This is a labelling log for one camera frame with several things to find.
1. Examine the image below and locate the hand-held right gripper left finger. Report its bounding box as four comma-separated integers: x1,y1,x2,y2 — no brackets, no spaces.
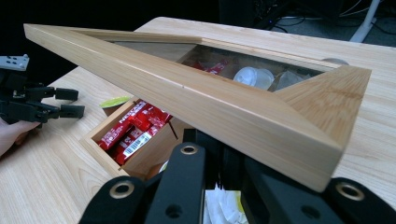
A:
183,128,224,188

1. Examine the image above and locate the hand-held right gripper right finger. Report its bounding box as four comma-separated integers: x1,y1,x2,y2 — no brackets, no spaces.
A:
222,145,248,189

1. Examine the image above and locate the wooden box with glass lid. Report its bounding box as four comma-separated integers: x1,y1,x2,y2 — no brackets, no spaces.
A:
22,17,373,193

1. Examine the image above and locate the green-lid brown capsule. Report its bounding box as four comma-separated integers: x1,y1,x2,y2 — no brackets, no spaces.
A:
98,95,134,118

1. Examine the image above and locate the red stick packet with barcode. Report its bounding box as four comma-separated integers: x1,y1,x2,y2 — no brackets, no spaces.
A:
114,124,163,166

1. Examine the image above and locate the white creamer cup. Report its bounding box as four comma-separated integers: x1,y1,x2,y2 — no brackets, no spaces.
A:
233,65,260,87
273,70,305,93
255,68,276,91

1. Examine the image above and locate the white metal stand leg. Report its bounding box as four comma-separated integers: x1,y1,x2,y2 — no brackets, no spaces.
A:
348,0,383,44

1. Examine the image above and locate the black cable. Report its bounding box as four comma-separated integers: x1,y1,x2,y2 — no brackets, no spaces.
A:
270,14,308,34

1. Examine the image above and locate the white cable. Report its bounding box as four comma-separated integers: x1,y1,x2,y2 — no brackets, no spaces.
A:
338,0,372,19

